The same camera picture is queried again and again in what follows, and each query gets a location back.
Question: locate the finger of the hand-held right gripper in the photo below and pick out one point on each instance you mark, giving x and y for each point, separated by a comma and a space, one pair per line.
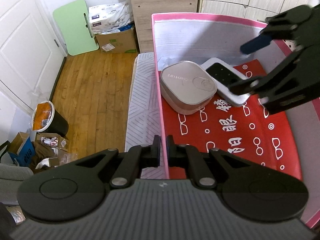
257, 43
242, 86

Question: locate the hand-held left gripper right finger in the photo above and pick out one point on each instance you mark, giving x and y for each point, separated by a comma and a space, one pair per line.
171, 152

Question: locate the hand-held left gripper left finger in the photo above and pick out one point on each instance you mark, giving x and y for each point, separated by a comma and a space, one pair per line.
156, 152

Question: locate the white portable router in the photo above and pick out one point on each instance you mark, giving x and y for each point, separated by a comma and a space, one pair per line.
221, 73

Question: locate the pink cardboard box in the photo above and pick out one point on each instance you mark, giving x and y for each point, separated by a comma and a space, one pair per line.
200, 37

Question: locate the grey striped bedsheet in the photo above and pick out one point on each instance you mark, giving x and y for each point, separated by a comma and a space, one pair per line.
142, 105

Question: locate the rose gold square case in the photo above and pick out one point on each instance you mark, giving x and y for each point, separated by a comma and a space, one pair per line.
185, 85

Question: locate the clear plastic bag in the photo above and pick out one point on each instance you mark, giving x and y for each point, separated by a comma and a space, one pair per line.
65, 156

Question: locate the black trash bin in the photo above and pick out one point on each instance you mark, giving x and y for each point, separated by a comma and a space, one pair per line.
58, 125

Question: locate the wooden cabinet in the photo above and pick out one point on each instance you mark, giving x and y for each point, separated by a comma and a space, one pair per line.
162, 5

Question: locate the brown cardboard box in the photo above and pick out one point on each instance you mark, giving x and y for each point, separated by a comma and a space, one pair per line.
120, 42

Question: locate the orange plastic bag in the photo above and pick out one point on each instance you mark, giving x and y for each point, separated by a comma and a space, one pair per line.
42, 115

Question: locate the black door draft strip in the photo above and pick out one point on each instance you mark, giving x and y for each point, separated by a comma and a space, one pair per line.
56, 80

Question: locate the blue cardboard box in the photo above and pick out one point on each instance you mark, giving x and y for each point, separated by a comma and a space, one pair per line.
23, 152

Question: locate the white tissue roll pack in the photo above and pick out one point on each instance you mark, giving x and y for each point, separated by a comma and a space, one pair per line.
110, 15

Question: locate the green folding table board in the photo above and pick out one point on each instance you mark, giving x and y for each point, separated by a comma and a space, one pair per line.
72, 27

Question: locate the white door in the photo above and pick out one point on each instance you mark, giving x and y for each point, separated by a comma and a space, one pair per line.
20, 42

